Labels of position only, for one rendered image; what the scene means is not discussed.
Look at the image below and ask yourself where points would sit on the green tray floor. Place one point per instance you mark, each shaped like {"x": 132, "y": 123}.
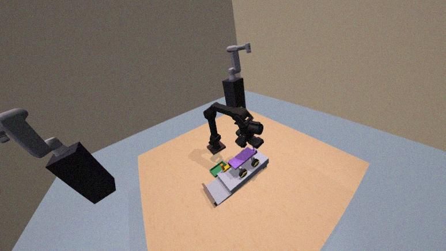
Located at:
{"x": 216, "y": 170}

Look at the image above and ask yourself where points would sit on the yellow wheel chock with orange handle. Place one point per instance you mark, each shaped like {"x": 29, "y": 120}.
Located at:
{"x": 225, "y": 168}

